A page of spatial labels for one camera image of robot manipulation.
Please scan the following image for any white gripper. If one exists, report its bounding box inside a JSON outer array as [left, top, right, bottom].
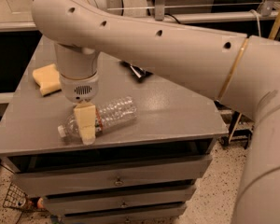
[[60, 73, 99, 145]]

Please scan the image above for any clear plastic water bottle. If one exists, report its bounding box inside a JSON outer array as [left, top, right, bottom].
[[58, 96, 137, 138]]

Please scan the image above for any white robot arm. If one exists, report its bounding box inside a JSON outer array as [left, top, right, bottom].
[[32, 0, 280, 224]]

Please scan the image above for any yellow sponge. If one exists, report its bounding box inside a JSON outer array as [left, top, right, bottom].
[[33, 63, 61, 96]]

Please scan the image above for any blue chip bag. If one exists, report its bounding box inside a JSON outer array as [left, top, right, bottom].
[[119, 61, 151, 82]]

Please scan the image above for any grey drawer cabinet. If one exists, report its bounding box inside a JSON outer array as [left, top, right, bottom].
[[0, 38, 227, 224]]

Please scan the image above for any grey metal railing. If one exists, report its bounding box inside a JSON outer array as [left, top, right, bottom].
[[0, 0, 275, 31]]

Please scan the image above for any black cable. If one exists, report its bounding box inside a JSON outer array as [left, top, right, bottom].
[[163, 13, 182, 25]]

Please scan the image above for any white cable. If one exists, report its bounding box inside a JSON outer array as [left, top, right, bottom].
[[249, 9, 262, 37]]

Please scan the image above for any yellow wooden frame stand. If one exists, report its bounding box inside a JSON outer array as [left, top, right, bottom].
[[218, 0, 280, 146]]

